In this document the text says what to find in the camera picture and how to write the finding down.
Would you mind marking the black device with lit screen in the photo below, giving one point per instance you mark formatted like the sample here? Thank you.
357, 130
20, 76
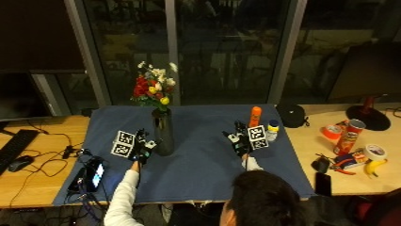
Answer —
89, 174

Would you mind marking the person's right hand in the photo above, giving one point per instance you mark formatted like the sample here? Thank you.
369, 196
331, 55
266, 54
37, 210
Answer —
240, 145

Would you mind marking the the person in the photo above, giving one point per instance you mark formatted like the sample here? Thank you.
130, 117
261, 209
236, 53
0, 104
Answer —
262, 201

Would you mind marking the yellow banana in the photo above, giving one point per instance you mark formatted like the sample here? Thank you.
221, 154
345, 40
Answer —
373, 167

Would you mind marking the black keyboard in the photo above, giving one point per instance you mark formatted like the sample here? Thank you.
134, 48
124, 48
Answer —
16, 146

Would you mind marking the black round cap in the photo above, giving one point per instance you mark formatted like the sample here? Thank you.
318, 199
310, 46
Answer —
290, 115

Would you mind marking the small black pouch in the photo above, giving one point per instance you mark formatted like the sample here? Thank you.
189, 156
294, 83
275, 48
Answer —
319, 164

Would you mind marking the red chips can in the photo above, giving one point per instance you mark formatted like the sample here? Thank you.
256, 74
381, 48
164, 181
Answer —
347, 138

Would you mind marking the blue table cloth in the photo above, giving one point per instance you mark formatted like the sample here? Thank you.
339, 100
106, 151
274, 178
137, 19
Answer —
200, 175

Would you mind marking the orange bottle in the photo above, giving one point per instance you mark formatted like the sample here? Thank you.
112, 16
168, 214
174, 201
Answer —
254, 116

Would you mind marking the blue and red packet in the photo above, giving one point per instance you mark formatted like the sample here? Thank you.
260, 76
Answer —
350, 159

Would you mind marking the red and black bag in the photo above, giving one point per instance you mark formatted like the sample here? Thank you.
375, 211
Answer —
375, 208

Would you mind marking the monitor with red stand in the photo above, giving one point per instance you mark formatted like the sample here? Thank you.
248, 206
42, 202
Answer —
367, 78

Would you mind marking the white tape roll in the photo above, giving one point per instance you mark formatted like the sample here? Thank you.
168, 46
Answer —
374, 152

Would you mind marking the small bottle with yellow label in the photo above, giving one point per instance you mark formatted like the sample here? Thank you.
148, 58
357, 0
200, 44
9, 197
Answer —
271, 130

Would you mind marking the black monitor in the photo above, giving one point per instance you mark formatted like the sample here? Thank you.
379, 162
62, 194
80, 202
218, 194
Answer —
20, 97

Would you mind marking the white marker cube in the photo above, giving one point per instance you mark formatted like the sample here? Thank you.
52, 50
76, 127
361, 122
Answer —
257, 137
124, 143

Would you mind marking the black phone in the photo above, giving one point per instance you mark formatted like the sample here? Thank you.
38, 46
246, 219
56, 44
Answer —
322, 184

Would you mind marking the black tall vase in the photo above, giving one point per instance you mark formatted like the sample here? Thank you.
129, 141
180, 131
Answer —
164, 135

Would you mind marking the red yellow white flower bouquet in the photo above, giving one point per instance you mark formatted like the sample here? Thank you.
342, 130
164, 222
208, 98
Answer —
152, 88

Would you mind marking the person's left hand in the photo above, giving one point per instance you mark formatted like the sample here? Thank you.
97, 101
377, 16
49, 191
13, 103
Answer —
141, 150

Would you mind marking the black computer mouse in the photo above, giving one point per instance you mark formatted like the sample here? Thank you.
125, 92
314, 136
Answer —
20, 163

